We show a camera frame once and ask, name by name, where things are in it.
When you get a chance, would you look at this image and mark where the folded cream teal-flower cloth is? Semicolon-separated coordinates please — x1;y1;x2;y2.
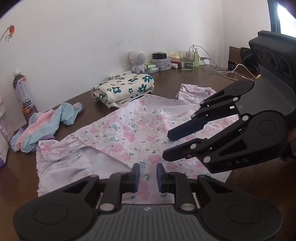
91;73;155;108

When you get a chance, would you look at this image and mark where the pink floral dress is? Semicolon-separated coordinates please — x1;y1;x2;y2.
36;84;241;205

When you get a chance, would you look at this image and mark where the brown tea bottle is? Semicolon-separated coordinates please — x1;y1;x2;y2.
13;69;38;123

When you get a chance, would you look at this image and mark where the black door frame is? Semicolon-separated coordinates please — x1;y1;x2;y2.
267;0;281;33

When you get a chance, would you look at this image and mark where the clear drinking glass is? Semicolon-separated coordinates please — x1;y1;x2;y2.
179;51;195;72

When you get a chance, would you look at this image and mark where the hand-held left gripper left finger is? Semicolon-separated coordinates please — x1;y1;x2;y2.
63;163;141;212

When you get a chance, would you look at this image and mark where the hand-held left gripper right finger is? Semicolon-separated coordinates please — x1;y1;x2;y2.
157;163;233;212

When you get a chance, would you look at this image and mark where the black bag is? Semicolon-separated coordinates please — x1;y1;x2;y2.
240;47;258;75

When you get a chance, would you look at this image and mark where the white robot figure speaker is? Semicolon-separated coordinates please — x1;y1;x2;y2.
129;50;147;74

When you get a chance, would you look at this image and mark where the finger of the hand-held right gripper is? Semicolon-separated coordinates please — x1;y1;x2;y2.
162;114;278;174
168;85;238;141

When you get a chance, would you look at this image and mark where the white power strip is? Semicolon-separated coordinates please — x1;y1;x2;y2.
108;71;136;80

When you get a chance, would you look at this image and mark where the white charging cable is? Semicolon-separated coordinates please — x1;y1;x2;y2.
188;44;247;80

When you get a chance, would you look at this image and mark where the orange rosebud stem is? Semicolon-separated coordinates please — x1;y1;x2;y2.
0;24;15;43

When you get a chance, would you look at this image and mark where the pastel pink blue garment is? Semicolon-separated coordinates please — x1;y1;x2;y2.
11;102;85;153

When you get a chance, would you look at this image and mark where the grey tin box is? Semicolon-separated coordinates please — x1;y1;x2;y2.
151;58;172;71

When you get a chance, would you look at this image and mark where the wooden chair back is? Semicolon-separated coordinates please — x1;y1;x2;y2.
229;46;257;72

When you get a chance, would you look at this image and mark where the purple textured vase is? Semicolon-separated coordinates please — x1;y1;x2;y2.
0;97;15;143

